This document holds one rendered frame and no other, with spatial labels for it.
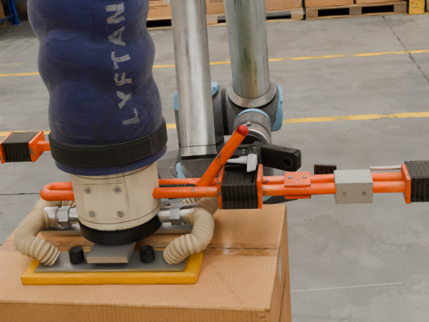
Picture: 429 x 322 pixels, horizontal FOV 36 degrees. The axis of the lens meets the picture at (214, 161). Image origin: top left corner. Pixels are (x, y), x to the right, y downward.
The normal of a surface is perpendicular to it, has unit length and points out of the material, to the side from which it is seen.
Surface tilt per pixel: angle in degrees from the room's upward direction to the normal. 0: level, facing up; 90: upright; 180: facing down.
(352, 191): 90
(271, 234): 0
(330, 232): 0
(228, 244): 0
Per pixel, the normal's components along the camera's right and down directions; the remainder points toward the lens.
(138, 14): 0.92, 0.23
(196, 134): -0.05, 0.02
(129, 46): 0.62, -0.09
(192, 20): 0.21, 0.00
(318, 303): -0.08, -0.92
